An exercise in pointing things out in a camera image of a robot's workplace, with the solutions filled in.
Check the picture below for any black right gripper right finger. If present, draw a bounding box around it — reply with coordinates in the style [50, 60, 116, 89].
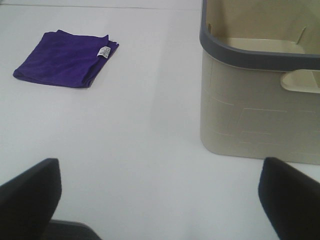
[258, 157, 320, 240]

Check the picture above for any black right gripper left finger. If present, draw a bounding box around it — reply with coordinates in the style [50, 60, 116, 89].
[0, 158, 62, 240]

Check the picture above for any purple towel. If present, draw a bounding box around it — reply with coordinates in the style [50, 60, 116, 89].
[12, 29, 119, 89]

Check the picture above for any beige plastic bin grey rim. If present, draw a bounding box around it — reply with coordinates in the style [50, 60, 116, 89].
[199, 0, 320, 165]

